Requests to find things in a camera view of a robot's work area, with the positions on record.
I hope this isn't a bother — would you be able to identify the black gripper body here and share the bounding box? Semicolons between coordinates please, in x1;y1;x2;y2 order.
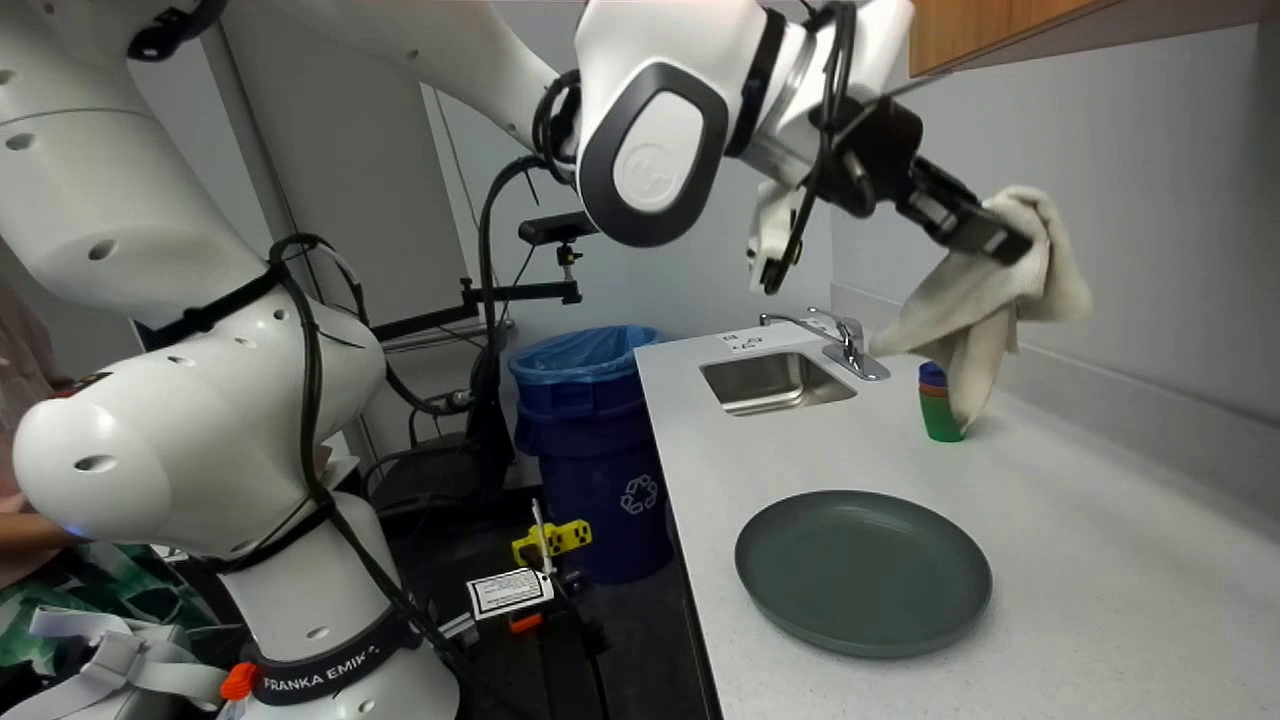
804;94;995;253

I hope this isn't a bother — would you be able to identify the white cloth towel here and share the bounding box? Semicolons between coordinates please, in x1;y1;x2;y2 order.
872;184;1095;438

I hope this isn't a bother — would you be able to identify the person's bare forearm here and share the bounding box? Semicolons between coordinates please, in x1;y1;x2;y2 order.
0;491;67;553

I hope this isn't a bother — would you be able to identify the wooden cabinet door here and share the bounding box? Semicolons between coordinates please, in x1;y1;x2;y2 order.
907;0;1126;81

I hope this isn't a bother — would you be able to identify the chrome faucet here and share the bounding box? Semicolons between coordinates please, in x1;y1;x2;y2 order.
757;306;895;390

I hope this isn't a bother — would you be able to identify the green plastic cup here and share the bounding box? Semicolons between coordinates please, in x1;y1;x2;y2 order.
917;397;973;448

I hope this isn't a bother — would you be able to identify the steel sink basin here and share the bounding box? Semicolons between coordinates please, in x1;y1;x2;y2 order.
695;350;861;415

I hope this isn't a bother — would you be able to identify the dark green plate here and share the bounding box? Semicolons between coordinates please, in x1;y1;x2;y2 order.
733;487;995;664

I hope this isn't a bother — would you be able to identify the blue bin liner bag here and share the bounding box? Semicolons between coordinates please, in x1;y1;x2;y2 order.
509;323;667;393

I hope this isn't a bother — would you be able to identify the blue recycling bin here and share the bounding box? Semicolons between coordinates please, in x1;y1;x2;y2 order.
513;355;677;588

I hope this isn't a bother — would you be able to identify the yellow clamp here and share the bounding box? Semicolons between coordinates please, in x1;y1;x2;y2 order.
509;517;598;576

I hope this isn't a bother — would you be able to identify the white label tag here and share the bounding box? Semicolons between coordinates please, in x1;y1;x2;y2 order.
459;568;557;624

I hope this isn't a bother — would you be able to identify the orange knob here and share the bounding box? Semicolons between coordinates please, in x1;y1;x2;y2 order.
216;662;259;707

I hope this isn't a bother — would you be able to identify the person in patterned clothes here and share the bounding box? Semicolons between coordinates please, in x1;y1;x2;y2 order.
0;283;216;672

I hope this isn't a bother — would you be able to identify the black camera on boom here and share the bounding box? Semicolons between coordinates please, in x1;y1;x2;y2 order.
517;207;602;249

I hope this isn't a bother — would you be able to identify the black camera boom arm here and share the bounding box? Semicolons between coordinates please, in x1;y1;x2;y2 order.
374;237;590;346

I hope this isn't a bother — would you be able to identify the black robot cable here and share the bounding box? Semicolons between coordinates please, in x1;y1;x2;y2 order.
471;66;592;332

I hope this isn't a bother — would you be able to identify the gray strap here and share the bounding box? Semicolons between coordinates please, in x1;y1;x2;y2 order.
0;605;233;720

